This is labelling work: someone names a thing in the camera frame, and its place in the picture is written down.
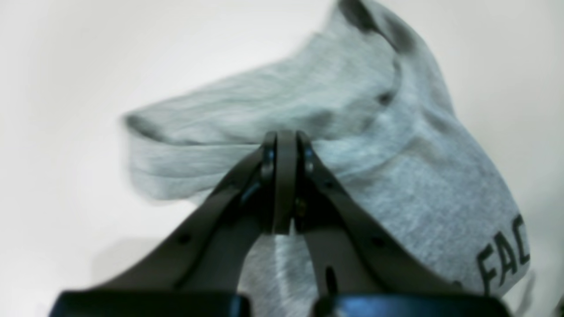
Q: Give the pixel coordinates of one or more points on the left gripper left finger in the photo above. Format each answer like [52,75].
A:
[195,271]

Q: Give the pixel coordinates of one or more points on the grey T-shirt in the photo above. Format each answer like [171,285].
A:
[369,94]

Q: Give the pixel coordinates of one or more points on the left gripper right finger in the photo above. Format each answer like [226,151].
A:
[360,269]

